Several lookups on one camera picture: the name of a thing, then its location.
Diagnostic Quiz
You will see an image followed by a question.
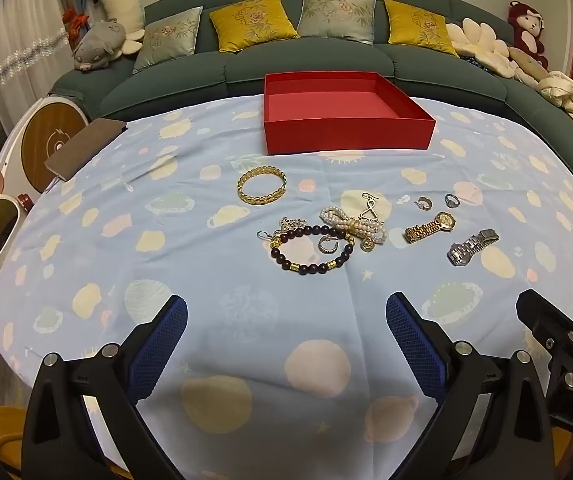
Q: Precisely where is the cream flower-shaped cushion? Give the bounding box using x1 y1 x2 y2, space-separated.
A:
446 17 517 78

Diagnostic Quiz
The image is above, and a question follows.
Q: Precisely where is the yellow floral cushion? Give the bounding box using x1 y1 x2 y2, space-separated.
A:
210 0 299 54
383 0 459 57

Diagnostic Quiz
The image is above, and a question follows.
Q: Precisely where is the red monkey plush toy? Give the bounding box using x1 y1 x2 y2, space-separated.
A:
507 1 551 71

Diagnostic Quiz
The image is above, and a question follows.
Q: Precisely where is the brown notebook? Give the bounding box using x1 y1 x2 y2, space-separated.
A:
44 118 128 182

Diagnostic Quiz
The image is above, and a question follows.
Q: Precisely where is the white plush toy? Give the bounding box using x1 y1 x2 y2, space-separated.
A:
88 0 146 56

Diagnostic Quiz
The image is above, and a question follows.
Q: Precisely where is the green sofa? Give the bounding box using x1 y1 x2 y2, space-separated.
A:
49 0 573 156

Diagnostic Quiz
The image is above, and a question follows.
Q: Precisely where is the cream quilted blanket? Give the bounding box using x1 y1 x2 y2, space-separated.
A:
516 67 573 148

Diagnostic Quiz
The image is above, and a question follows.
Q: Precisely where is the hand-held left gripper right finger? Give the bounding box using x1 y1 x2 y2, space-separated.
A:
385 291 553 480

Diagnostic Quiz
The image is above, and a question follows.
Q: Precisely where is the silver wrist watch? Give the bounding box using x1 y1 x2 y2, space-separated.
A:
447 229 500 267

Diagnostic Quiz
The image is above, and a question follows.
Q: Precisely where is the white sheer curtain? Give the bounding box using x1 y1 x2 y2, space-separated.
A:
0 0 74 126

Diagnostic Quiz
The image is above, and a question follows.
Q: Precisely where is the tan plush toy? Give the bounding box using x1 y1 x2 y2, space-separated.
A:
509 47 549 81

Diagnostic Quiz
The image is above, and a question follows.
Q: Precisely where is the gold wrist watch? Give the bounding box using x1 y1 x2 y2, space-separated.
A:
405 211 457 244

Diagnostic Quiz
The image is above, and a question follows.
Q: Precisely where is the red knot ornament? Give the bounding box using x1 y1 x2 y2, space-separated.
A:
64 7 90 36

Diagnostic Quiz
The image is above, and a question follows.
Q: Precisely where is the round white wood-top device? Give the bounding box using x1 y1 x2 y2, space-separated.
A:
0 96 90 196

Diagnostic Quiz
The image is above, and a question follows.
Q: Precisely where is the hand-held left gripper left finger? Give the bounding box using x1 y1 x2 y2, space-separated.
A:
21 294 190 480

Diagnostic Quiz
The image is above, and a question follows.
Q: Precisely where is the silver triangle earring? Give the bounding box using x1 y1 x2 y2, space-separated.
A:
361 192 382 223

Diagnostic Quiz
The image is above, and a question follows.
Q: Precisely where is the gold woven bangle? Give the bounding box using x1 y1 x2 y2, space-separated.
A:
237 167 287 206

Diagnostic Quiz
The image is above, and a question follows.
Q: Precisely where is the red cardboard box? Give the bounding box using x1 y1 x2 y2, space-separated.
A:
264 72 437 156

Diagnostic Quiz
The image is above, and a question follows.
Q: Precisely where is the pearl bracelet with gold charm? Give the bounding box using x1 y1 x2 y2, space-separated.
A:
319 206 387 253

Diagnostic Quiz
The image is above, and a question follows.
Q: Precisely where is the grey-green floral cushion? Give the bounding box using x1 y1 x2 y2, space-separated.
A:
133 6 204 74
296 0 377 47

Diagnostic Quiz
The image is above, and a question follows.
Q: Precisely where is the grey pig plush toy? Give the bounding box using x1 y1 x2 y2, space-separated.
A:
71 19 127 73

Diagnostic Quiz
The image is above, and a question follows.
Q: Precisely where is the dark bead bracelet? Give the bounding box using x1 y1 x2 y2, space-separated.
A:
270 226 357 275

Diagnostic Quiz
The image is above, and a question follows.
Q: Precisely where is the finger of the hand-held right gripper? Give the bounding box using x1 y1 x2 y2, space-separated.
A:
515 289 573 378

